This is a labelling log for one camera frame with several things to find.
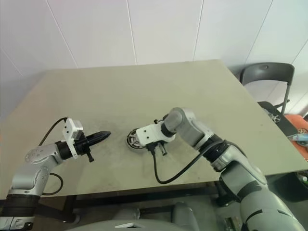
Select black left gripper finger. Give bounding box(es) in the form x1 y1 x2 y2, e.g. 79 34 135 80
85 130 112 143
87 135 111 147

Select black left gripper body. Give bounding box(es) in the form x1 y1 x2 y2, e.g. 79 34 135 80
73 134 95 163

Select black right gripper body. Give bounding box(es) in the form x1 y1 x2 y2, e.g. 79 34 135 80
145 141 169 157

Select silver motor base copper windings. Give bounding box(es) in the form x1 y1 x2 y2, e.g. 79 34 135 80
124 129 148 152

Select silver motor cover circuit board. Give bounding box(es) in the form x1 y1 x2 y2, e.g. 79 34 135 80
125 128 147 149

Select gray rounded robot shell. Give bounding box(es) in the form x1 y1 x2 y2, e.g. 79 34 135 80
169 201 200 231

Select black folding chair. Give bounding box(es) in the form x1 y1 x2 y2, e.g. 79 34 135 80
239 62 308 147

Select orange cloth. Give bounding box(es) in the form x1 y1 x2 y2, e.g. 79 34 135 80
284 114 308 135

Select blue white hand tool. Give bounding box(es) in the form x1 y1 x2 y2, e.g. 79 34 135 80
286 133 308 147

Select round silver yellow part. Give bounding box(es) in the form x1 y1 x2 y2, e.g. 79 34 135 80
296 170 308 183

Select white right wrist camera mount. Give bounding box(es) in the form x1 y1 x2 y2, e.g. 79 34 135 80
136 122 176 150

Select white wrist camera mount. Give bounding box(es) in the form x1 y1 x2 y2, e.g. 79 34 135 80
62 117 85 159
136 122 176 150

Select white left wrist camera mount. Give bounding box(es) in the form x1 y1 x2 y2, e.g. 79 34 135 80
62 117 85 159

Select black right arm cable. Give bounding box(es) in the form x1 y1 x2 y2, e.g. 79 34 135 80
147 141 235 185

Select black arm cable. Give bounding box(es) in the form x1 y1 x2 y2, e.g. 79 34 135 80
38 117 68 195
147 141 235 185

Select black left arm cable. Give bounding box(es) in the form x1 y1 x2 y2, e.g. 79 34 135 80
38 117 68 195

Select black table frame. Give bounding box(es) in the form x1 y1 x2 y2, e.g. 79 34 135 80
33 178 241 224

